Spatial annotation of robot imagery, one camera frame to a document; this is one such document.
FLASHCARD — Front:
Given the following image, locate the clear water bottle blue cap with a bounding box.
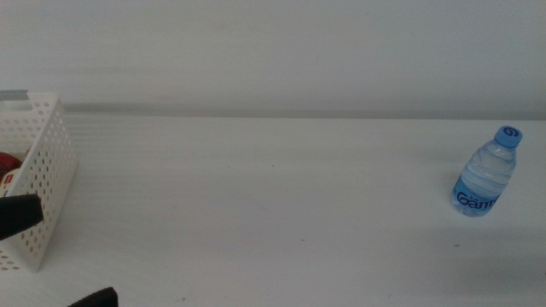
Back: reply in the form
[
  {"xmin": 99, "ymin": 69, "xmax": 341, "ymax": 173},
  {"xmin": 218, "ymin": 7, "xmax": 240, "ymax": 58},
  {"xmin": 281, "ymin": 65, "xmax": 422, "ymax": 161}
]
[{"xmin": 450, "ymin": 125, "xmax": 524, "ymax": 218}]

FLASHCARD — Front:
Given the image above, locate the white perforated plastic basket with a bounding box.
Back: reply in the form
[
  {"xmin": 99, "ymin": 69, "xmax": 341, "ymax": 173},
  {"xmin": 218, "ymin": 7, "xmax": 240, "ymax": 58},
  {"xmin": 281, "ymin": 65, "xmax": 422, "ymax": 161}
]
[{"xmin": 0, "ymin": 89, "xmax": 80, "ymax": 274}]

